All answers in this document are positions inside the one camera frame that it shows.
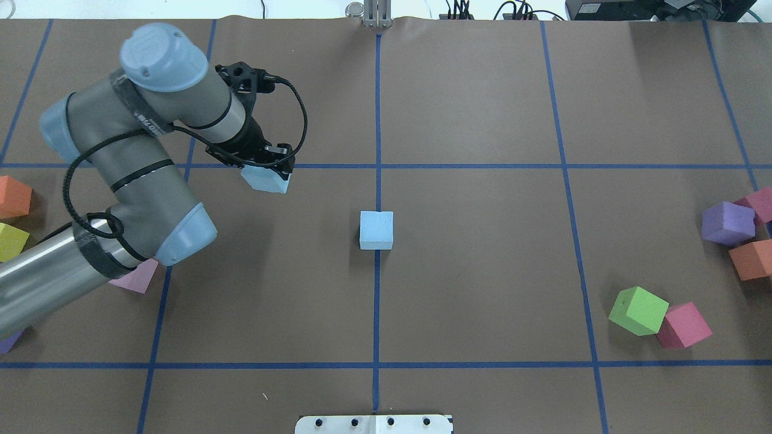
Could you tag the pink foam block by green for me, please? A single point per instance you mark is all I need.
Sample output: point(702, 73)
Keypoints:
point(682, 327)

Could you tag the yellow foam block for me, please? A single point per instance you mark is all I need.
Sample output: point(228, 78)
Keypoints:
point(13, 241)

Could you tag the purple foam block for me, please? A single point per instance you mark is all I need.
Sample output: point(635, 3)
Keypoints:
point(728, 224)
point(8, 343)

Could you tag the metal clamp at table edge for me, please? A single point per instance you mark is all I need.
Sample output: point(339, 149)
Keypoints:
point(373, 14)

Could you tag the light blue foam block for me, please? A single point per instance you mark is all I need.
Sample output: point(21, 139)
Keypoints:
point(265, 179)
point(376, 230)

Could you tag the light pink foam block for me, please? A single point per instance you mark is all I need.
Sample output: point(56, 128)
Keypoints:
point(139, 279)

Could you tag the magenta foam block near bin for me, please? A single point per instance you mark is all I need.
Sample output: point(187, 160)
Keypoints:
point(760, 202)

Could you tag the orange foam block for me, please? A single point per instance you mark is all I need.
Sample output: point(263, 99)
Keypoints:
point(752, 260)
point(15, 198)

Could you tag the orange foam block left side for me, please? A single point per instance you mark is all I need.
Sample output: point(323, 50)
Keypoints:
point(15, 198)

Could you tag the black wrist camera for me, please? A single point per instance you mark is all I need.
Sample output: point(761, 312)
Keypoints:
point(246, 80)

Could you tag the orange foam block right side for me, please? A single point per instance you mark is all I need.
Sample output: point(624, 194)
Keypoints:
point(752, 260)

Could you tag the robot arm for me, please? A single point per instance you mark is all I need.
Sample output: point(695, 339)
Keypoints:
point(127, 200)

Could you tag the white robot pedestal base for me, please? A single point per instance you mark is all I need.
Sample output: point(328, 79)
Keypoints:
point(431, 423)

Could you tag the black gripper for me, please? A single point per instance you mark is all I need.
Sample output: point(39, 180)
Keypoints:
point(251, 137)

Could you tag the purple foam block left side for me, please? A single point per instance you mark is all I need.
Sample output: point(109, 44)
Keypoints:
point(8, 343)

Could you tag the purple foam block right side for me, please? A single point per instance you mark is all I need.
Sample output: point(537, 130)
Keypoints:
point(728, 224)

